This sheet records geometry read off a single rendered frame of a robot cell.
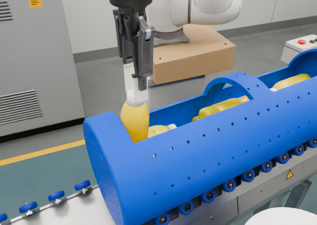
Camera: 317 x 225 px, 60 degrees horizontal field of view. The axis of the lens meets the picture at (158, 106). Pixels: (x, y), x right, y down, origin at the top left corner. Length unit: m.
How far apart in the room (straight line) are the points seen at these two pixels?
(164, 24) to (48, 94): 1.39
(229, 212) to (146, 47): 0.61
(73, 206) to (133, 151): 0.35
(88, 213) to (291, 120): 0.61
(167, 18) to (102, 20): 2.35
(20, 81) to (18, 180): 0.73
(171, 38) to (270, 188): 0.74
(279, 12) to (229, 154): 4.30
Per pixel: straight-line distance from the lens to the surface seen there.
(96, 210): 0.85
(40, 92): 2.37
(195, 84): 1.37
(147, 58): 0.50
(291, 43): 1.46
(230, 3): 1.22
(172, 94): 1.34
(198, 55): 1.21
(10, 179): 2.35
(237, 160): 0.71
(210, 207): 0.85
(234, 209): 0.93
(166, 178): 0.60
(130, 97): 0.58
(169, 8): 1.22
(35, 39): 2.18
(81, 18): 3.49
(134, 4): 0.48
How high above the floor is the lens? 1.62
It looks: 36 degrees down
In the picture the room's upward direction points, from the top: straight up
